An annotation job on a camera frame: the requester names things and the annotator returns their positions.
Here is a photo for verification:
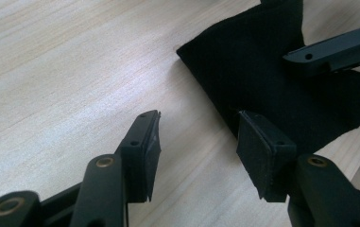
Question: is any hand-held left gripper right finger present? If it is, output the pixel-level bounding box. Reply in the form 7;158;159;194
235;110;298;203

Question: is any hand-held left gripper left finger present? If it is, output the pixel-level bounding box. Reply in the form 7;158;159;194
116;109;163;203

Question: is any black knit cloth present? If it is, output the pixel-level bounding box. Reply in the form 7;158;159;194
176;0;360;155

